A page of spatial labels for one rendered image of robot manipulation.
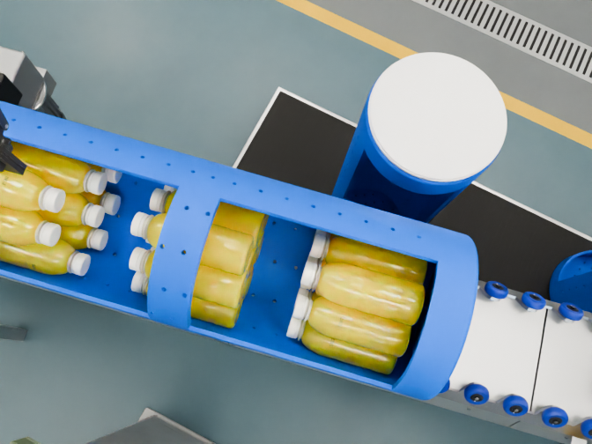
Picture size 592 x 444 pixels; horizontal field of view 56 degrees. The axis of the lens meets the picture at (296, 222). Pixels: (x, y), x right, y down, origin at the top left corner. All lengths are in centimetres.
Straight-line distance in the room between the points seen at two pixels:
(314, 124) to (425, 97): 96
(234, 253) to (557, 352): 69
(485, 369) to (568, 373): 16
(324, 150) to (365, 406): 92
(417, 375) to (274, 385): 120
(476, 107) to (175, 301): 69
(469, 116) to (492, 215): 97
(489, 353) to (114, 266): 75
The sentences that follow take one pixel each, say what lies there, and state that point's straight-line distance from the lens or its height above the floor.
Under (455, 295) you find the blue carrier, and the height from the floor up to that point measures 123.
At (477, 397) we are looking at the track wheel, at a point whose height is 97.
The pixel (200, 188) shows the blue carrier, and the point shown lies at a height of 122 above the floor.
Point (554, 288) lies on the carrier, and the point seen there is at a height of 19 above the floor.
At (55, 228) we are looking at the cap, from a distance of 101.
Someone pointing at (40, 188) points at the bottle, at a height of 116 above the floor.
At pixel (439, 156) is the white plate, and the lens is 112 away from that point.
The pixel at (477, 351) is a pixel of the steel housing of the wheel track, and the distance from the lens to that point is 118.
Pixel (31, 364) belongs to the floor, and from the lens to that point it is 219.
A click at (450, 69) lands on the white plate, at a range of 121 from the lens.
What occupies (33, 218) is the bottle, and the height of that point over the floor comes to 112.
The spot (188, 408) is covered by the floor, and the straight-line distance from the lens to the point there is 205.
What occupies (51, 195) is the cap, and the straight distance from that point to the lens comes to 97.
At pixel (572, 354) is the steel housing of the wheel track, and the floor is 93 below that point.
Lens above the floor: 203
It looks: 75 degrees down
